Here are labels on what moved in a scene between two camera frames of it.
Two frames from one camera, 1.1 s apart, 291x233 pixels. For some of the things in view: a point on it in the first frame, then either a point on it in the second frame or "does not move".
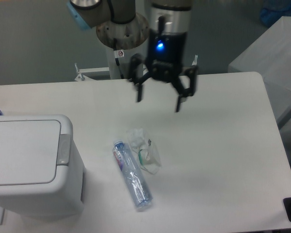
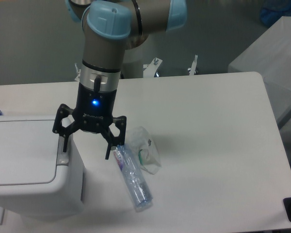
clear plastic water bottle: (138, 191) does not move
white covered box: (276, 57) does not move
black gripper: (166, 53) -> (93, 113)
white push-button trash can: (36, 168) does not move
